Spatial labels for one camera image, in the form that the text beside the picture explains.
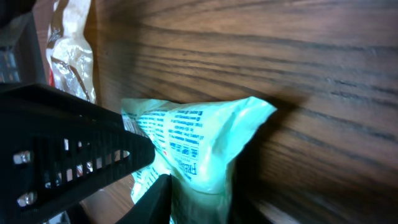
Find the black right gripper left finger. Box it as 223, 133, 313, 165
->
1, 84, 154, 223

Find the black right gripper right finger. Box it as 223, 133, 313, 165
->
116, 174, 172, 224

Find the beige Pantree snack pouch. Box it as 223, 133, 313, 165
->
45, 0, 96, 103

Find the grey plastic mesh basket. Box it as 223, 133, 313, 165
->
1, 0, 47, 85

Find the teal wet wipes pack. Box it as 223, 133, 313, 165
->
121, 96, 275, 223

